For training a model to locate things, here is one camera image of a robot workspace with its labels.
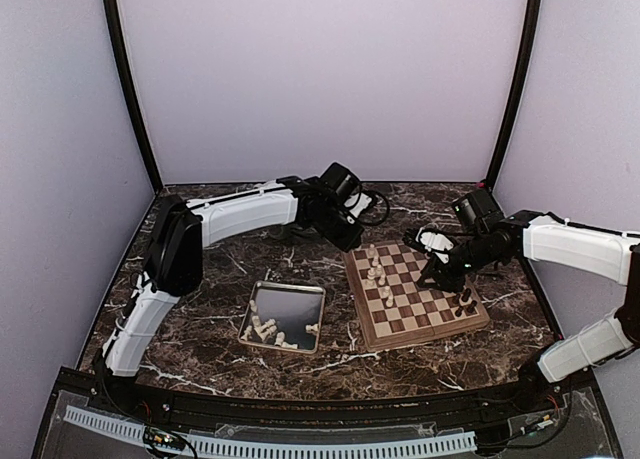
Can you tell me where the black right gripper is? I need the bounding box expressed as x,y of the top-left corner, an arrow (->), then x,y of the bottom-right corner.
418,231 -> 503,293

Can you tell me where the wooden chessboard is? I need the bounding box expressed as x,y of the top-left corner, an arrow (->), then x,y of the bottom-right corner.
343,241 -> 490,352

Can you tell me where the silver metal tray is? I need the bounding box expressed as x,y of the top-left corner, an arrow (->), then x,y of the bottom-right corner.
238,281 -> 326,355

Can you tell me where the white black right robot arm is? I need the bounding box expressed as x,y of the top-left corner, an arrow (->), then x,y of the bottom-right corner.
403,188 -> 639,413

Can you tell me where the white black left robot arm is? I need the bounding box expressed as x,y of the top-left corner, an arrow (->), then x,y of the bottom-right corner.
92,162 -> 389,415

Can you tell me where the dark chess pieces row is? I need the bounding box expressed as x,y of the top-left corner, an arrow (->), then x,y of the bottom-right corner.
454,288 -> 477,317

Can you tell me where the white pieces pile in tray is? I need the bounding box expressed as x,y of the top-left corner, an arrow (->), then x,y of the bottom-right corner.
238,300 -> 320,354

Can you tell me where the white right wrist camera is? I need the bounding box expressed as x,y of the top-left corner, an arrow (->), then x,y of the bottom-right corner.
403,227 -> 454,263

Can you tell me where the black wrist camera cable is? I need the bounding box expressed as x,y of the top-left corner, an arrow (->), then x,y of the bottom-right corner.
349,191 -> 392,226

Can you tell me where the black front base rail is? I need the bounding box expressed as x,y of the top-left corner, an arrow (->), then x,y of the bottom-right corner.
49,368 -> 601,435

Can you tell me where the right black frame post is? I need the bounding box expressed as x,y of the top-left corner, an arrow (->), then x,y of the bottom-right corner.
485,0 -> 542,190

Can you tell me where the black frame post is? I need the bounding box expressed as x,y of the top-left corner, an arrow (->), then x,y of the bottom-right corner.
102,0 -> 164,193
485,0 -> 542,190

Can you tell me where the white slotted cable duct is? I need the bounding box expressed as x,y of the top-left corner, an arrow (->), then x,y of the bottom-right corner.
63,406 -> 477,458

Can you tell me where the left black frame post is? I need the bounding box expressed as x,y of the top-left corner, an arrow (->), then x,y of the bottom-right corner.
102,0 -> 164,193

